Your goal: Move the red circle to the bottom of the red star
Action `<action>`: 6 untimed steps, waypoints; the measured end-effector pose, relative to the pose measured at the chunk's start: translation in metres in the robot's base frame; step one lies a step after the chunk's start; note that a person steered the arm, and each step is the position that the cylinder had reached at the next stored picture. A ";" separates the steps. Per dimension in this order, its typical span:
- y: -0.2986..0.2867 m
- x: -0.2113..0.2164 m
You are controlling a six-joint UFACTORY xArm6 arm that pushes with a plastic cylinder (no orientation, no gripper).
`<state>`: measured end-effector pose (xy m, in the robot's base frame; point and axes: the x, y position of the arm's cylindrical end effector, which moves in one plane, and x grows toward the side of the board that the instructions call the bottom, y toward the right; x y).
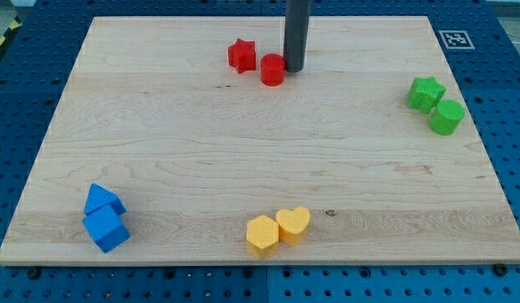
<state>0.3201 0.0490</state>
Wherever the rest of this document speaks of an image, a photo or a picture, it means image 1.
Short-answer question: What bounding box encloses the yellow hexagon block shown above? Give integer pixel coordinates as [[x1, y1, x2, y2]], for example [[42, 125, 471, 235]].
[[246, 215, 279, 259]]

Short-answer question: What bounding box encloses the white fiducial marker tag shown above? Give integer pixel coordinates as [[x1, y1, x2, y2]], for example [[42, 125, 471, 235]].
[[439, 29, 475, 50]]

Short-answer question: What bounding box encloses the green star block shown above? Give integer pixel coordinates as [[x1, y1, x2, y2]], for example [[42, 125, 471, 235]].
[[408, 77, 447, 114]]

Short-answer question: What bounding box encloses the yellow heart block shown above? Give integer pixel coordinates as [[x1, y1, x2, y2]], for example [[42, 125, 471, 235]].
[[275, 206, 311, 246]]

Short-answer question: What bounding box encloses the red cylinder block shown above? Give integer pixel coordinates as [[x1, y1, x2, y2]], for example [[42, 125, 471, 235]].
[[261, 53, 285, 87]]

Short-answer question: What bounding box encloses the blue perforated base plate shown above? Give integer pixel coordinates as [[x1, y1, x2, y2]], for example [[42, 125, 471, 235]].
[[0, 0, 520, 302]]

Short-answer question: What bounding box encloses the red star block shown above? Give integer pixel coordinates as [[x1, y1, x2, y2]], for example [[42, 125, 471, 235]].
[[227, 39, 257, 74]]

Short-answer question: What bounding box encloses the green cylinder block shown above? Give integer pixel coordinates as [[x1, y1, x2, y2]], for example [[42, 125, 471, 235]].
[[428, 99, 465, 136]]

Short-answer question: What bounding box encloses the blue cube block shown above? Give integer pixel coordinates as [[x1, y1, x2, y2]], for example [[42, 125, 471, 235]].
[[82, 205, 130, 253]]

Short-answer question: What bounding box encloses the wooden board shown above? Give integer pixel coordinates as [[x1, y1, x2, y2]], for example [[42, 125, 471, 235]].
[[0, 16, 520, 267]]

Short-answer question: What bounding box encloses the blue triangle block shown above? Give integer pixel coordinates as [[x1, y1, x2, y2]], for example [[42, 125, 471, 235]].
[[83, 183, 126, 215]]

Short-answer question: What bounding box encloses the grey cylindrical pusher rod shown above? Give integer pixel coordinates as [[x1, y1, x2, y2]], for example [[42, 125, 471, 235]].
[[284, 0, 311, 73]]

